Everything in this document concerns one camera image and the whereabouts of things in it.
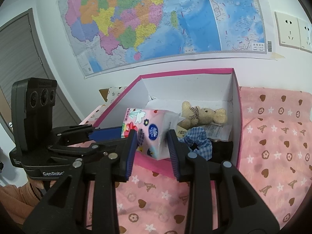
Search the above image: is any floral pink tissue pack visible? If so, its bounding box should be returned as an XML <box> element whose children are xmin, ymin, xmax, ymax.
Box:
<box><xmin>121</xmin><ymin>108</ymin><xmax>179</xmax><ymax>161</ymax></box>

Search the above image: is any pink cardboard box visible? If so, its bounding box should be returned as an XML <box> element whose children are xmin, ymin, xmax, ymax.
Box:
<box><xmin>82</xmin><ymin>68</ymin><xmax>242</xmax><ymax>166</ymax></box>

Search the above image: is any beige teddy bear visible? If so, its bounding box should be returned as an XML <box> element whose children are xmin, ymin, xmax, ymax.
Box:
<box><xmin>178</xmin><ymin>101</ymin><xmax>228</xmax><ymax>130</ymax></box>

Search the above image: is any brown pillow corner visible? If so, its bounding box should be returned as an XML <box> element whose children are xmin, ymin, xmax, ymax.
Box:
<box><xmin>99</xmin><ymin>88</ymin><xmax>109</xmax><ymax>102</ymax></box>

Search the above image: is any pink patterned blanket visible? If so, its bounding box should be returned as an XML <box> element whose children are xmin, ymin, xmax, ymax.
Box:
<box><xmin>82</xmin><ymin>84</ymin><xmax>312</xmax><ymax>234</ymax></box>

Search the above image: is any black soft cloth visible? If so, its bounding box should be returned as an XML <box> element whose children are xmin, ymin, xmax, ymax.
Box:
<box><xmin>188</xmin><ymin>139</ymin><xmax>233</xmax><ymax>164</ymax></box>

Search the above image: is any white wall socket panel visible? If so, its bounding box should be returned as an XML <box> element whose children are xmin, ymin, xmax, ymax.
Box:
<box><xmin>274</xmin><ymin>12</ymin><xmax>311</xmax><ymax>53</ymax></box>

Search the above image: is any pink sleeved left forearm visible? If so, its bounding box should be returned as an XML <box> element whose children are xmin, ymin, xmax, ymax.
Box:
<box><xmin>1</xmin><ymin>179</ymin><xmax>44</xmax><ymax>225</ymax></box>

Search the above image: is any blue checked scrunchie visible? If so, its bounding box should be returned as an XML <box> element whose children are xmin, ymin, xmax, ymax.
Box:
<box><xmin>179</xmin><ymin>127</ymin><xmax>213</xmax><ymax>161</ymax></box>

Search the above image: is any grey wooden door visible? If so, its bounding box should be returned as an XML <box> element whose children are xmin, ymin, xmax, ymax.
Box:
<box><xmin>0</xmin><ymin>7</ymin><xmax>83</xmax><ymax>142</ymax></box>

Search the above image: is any colourful wall map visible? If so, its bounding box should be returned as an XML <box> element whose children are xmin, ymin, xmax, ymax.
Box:
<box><xmin>58</xmin><ymin>0</ymin><xmax>274</xmax><ymax>77</ymax></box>

